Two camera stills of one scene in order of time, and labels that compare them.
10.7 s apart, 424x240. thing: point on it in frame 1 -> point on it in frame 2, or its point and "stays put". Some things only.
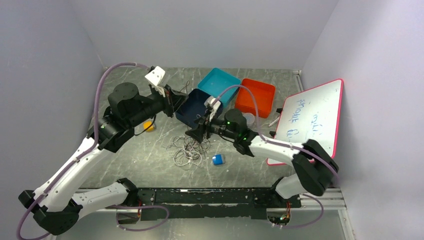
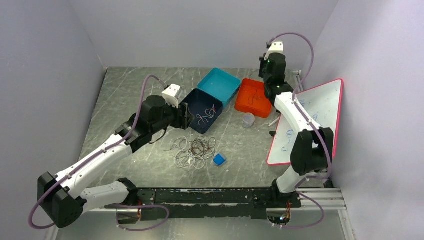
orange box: [264, 93] stays put
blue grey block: [217, 159] stays put
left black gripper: [173, 100] -> [182, 121]
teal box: [216, 82] stays put
